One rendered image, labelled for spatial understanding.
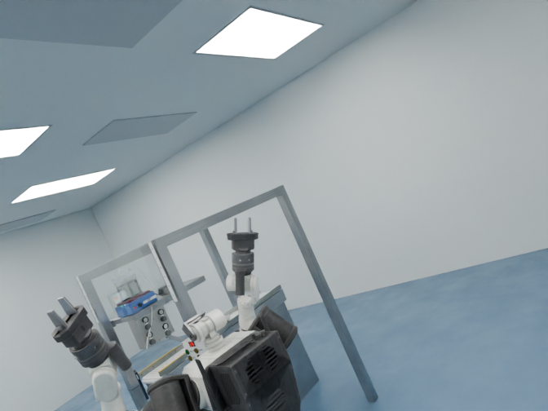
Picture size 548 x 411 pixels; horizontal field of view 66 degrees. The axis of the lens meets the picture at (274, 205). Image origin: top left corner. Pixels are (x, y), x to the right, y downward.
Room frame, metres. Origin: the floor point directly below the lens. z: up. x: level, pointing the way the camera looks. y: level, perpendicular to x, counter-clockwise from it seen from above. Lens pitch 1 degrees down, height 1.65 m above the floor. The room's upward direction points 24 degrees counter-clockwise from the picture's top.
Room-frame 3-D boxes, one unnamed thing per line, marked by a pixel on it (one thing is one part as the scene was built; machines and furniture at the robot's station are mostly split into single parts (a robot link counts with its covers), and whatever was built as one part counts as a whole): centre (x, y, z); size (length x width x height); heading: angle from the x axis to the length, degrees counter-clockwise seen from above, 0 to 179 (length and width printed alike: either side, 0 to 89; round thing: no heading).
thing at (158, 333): (2.76, 1.06, 1.20); 0.22 x 0.11 x 0.20; 139
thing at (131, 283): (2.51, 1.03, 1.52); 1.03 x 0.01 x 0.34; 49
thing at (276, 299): (3.28, 0.77, 0.83); 1.30 x 0.29 x 0.10; 139
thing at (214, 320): (1.37, 0.36, 1.34); 0.10 x 0.07 x 0.09; 133
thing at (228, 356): (1.33, 0.32, 1.14); 0.34 x 0.30 x 0.36; 133
